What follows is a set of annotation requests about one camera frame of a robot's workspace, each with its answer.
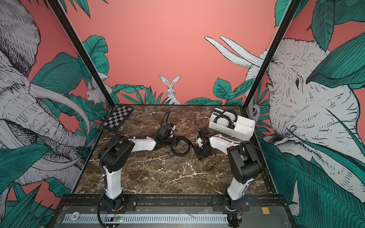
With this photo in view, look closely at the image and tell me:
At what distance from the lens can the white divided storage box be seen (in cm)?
100

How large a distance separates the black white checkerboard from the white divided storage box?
0.67 meters

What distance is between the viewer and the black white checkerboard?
3.44 ft

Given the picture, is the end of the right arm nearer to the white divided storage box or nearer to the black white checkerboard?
the white divided storage box
